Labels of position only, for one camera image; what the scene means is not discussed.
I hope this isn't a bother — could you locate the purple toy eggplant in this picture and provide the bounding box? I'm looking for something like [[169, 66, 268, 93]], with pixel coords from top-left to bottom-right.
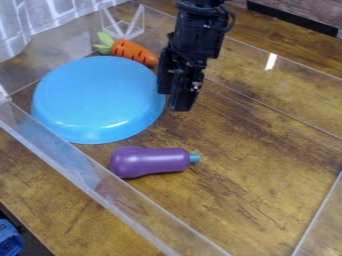
[[111, 146, 200, 178]]

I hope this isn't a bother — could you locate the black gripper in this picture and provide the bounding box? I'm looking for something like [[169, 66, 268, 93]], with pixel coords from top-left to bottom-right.
[[157, 0, 235, 112]]

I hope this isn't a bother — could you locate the blue upturned bowl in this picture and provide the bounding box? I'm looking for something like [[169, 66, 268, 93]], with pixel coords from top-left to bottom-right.
[[30, 56, 165, 144]]

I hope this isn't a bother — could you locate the clear acrylic enclosure wall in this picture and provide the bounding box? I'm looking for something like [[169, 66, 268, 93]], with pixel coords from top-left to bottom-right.
[[0, 0, 342, 256]]

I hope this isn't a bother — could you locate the orange toy carrot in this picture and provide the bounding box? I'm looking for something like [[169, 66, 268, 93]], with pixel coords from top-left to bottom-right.
[[93, 32, 159, 68]]

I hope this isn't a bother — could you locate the blue object at corner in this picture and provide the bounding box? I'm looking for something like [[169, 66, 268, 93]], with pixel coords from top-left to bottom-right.
[[0, 219, 24, 256]]

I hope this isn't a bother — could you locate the clear acrylic triangle bracket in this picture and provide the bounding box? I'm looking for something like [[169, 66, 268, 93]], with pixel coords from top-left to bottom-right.
[[100, 5, 145, 40]]

